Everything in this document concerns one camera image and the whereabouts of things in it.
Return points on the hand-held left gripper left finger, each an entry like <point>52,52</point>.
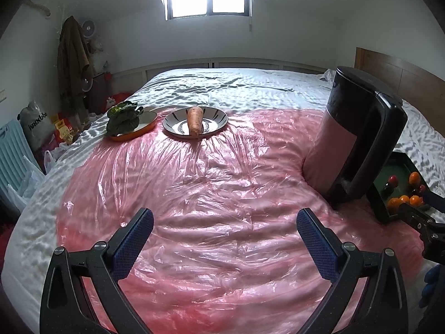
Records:
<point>132,240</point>

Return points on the leafy green vegetable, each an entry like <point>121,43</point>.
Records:
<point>121,118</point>

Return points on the green tray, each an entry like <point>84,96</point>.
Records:
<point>399,161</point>

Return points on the red plum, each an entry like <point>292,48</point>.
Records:
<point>393,180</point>
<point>421,189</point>

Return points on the wall socket strip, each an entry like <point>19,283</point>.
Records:
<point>2,95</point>

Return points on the white flexible pipe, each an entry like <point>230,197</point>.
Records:
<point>36,7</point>

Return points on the yellow packages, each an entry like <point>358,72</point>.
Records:
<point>62,128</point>

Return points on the small white fan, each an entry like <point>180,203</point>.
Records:
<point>87,28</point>

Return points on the pink plastic sheet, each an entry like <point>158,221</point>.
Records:
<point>215,181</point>

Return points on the person's right hand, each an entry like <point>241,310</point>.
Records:
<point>431,285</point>

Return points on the white plastic bag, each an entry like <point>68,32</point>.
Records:
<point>27,184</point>
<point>52,158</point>

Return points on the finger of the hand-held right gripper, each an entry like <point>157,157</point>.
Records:
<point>434,201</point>
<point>412,215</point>

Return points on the round grey fan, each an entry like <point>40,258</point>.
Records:
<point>87,86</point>

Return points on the striped white plate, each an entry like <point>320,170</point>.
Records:
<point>215,118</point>

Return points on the white crumpled cloth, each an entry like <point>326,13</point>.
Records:
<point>326,77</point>

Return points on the brown coat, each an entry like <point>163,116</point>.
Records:
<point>71,62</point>

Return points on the red bag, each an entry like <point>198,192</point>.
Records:
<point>120,99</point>

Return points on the red cloth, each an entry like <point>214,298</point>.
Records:
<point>5,240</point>

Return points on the carrot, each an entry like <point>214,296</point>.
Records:
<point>194,120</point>

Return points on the wooden headboard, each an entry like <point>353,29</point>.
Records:
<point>410,73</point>

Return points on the dark purple cabinet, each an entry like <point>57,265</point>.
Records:
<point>100,92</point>

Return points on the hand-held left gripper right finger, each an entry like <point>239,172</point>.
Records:
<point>317,241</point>

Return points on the orange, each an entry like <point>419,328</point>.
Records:
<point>394,203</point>
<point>415,200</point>
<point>404,199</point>
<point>414,178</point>

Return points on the orange-rimmed plate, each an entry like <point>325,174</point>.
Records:
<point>147,122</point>

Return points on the grey printed bag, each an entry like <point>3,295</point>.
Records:
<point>34,125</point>

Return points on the dark purple plum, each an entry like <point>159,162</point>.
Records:
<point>386,191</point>

